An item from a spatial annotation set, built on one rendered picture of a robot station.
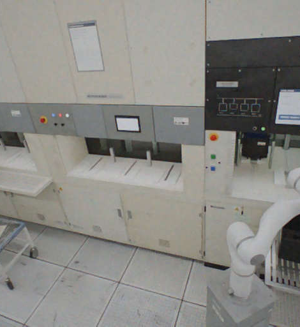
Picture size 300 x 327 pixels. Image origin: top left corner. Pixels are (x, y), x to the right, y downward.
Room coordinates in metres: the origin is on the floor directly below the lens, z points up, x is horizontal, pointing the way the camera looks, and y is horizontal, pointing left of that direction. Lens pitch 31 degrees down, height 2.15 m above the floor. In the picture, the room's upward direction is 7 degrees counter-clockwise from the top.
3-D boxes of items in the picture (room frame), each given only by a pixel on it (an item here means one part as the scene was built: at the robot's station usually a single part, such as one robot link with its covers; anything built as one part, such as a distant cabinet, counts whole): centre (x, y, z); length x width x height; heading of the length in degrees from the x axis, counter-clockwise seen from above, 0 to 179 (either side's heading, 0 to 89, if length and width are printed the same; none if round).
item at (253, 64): (1.87, -0.98, 0.98); 0.95 x 0.88 x 1.95; 156
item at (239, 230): (0.92, -0.42, 1.07); 0.19 x 0.12 x 0.24; 8
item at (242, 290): (0.89, -0.42, 0.85); 0.19 x 0.19 x 0.18
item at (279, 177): (1.68, -1.08, 0.89); 0.22 x 0.21 x 0.04; 156
